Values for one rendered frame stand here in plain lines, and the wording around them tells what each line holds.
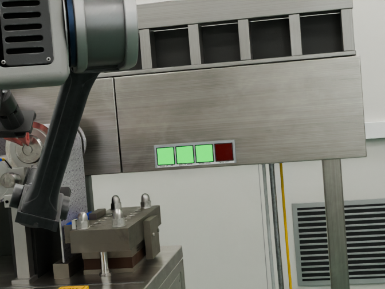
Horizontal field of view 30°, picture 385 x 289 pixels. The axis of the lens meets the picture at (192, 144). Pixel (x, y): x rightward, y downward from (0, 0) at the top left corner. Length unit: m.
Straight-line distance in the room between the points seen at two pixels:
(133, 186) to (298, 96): 2.63
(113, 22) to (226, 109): 1.26
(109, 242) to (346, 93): 0.82
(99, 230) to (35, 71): 1.04
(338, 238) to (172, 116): 0.66
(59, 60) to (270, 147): 1.33
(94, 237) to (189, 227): 2.74
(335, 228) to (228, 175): 2.25
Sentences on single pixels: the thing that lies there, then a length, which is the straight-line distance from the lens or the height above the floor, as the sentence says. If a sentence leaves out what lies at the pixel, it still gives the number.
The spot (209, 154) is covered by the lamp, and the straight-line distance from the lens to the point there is 2.18.
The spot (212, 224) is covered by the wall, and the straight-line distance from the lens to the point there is 4.60.
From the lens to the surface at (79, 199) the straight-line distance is 2.13.
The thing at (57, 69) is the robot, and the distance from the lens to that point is 0.91.
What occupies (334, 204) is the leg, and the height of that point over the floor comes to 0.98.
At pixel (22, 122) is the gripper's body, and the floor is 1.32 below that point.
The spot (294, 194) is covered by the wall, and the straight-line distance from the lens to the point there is 4.53.
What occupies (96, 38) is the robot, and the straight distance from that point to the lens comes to 0.94.
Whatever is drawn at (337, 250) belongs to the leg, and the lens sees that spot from 2.37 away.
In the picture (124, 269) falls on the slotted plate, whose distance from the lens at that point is 1.96.
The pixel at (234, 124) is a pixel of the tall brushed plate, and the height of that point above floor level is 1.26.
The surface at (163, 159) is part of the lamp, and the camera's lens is 2.20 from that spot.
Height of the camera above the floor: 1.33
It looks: 3 degrees down
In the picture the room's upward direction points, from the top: 5 degrees counter-clockwise
